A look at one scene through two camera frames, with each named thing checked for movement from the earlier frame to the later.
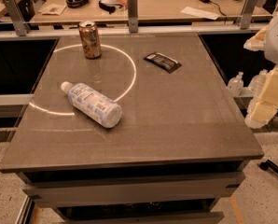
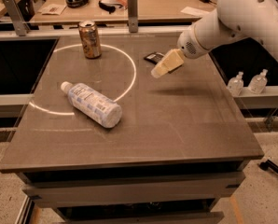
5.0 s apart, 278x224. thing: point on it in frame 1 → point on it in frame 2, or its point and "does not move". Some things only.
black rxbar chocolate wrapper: (163, 62) does not move
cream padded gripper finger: (273, 95) → (173, 60)
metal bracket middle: (132, 11) does not move
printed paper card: (55, 9) does not move
